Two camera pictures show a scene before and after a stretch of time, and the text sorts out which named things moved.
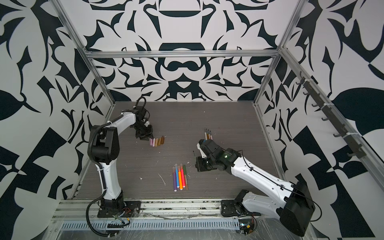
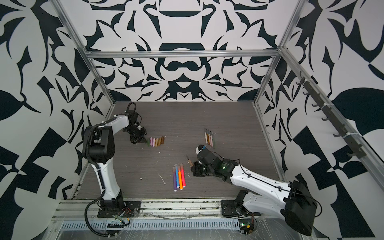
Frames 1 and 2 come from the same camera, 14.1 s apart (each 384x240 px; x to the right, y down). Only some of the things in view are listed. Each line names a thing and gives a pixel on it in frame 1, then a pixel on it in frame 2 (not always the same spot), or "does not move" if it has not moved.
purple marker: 174,181 does not move
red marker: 182,176 does not move
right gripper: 198,165 to 194,169
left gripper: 150,134 to 142,139
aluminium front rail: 76,209 does not move
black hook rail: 313,90 does not move
